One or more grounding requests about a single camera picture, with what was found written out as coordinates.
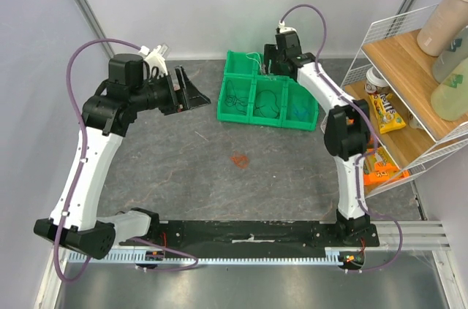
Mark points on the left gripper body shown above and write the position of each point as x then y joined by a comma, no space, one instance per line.
164,97

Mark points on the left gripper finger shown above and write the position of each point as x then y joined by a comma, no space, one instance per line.
196,101
187,89

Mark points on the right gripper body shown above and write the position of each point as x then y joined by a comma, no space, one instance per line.
274,59

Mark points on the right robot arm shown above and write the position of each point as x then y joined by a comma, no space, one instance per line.
347,132

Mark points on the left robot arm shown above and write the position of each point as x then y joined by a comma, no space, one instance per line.
134,84

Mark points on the green compartment bin tray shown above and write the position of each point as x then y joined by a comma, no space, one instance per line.
248,96

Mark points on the paper coffee cup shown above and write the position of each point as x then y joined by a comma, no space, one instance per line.
375,83

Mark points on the yellow candy bag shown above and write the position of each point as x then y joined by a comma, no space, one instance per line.
388,119

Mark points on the orange snack box lower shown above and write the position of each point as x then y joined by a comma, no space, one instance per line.
380,168

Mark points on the beige pump bottle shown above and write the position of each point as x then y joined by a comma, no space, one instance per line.
448,18

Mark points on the light green pump bottle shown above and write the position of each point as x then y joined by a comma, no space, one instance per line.
449,99

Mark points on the grey-green pump bottle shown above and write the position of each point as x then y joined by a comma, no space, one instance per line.
451,57

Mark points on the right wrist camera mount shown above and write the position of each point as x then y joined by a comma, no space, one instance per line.
283,29

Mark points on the white wire shelf rack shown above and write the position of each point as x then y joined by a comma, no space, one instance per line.
391,48

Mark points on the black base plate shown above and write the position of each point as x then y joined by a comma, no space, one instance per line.
179,234

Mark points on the slotted cable duct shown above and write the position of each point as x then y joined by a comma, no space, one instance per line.
149,257

